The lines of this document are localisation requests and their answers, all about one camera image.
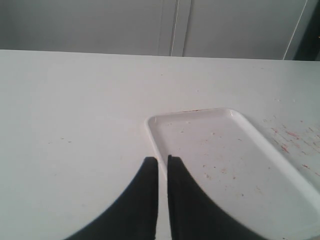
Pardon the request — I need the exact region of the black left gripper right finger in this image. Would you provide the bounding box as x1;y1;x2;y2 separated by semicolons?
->
167;154;241;240

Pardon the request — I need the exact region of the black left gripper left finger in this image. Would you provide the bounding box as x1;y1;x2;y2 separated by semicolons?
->
67;157;159;240

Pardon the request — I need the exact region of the white rectangular plastic tray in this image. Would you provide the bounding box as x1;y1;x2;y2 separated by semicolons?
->
145;108;320;240

